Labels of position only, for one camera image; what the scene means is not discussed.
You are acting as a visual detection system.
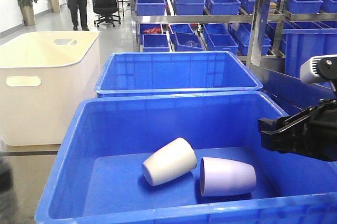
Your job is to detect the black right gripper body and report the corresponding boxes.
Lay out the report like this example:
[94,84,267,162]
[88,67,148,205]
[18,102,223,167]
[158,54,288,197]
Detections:
[257,99,336,161]

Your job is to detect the lavender plastic cup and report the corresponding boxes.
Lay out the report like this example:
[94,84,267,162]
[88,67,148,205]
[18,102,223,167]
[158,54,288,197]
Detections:
[200,157,257,197]

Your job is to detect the beige plastic cup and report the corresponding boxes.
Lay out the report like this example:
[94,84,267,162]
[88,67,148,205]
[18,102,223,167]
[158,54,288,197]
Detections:
[142,137,197,186]

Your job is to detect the far blue plastic bin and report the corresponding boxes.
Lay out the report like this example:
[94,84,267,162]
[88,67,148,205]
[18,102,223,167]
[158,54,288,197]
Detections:
[94,51,263,97]

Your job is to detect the blue plastic bin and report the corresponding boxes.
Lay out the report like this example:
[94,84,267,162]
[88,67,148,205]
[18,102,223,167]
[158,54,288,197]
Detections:
[35,90,336,223]
[94,51,263,97]

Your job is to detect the near blue plastic bin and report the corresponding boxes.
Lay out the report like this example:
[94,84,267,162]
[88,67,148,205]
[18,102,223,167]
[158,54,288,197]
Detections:
[35,90,336,223]

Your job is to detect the cream plastic storage bin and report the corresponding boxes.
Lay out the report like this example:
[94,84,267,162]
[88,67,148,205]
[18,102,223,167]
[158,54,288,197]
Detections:
[1,31,101,146]

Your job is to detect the steel shelving rack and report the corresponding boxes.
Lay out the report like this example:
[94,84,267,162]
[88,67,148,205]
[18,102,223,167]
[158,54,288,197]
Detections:
[131,0,336,67]

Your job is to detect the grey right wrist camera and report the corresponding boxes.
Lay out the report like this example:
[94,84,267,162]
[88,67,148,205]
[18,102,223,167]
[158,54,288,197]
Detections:
[300,54,336,85]

